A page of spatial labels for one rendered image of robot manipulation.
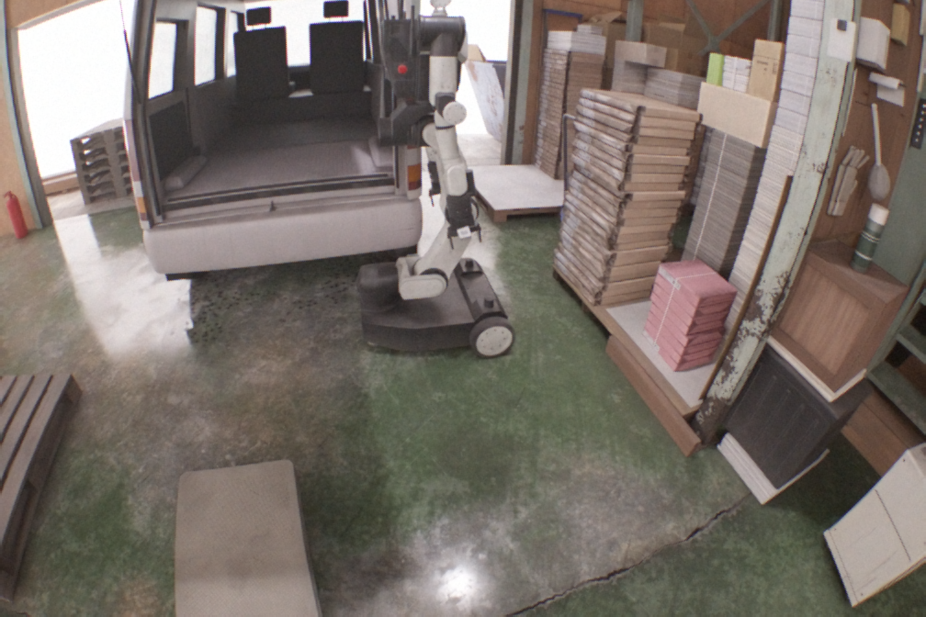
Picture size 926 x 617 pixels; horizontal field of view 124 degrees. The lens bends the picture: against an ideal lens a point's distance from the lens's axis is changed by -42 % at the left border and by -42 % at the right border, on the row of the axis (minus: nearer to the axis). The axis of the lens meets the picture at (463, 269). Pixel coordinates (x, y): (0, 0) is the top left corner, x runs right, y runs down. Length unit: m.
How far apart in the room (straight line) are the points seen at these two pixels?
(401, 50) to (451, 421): 1.36
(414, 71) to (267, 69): 2.47
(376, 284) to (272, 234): 0.56
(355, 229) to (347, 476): 1.11
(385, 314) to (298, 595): 1.23
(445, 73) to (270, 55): 2.63
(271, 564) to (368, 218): 1.50
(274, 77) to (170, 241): 2.07
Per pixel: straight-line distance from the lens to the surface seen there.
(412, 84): 1.55
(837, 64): 1.34
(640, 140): 1.90
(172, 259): 2.27
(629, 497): 1.58
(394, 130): 1.60
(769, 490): 1.75
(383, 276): 1.84
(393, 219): 2.05
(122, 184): 5.24
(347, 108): 3.84
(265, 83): 3.90
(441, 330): 1.83
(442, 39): 1.39
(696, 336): 1.88
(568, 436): 1.67
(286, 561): 1.21
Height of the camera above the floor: 1.29
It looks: 30 degrees down
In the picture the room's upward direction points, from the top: 2 degrees clockwise
